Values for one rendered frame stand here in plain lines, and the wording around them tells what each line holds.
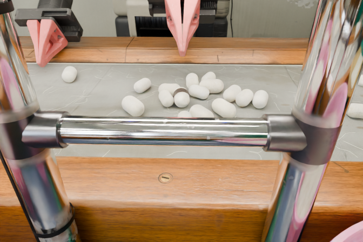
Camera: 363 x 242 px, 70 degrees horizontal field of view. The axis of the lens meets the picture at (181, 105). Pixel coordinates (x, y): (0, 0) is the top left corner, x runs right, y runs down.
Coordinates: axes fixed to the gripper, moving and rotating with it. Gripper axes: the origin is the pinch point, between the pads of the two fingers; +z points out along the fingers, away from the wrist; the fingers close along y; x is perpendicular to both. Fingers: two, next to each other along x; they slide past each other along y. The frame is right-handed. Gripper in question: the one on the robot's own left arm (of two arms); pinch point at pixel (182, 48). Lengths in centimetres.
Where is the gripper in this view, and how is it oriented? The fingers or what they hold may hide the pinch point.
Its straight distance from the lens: 35.2
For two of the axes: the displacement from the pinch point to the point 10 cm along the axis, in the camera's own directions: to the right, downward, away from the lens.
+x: 0.2, 3.4, 9.4
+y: 10.0, 0.0, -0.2
